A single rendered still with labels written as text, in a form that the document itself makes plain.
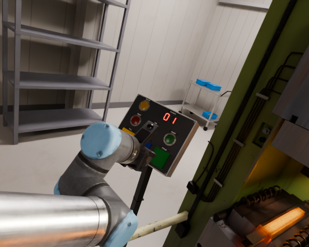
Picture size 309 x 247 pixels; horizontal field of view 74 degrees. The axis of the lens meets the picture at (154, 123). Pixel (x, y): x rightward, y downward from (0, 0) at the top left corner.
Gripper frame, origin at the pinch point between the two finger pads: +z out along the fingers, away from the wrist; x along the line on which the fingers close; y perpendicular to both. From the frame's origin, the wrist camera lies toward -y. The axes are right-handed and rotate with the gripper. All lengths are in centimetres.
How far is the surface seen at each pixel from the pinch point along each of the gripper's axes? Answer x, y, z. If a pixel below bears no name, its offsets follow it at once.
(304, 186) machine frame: 61, -22, 46
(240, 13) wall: -103, -334, 315
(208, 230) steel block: 31.4, 15.3, 14.8
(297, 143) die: 41.0, -25.1, -6.0
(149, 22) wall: -205, -186, 205
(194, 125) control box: 6.8, -19.2, 11.2
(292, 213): 56, -7, 25
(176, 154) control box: 6.3, -4.3, 11.1
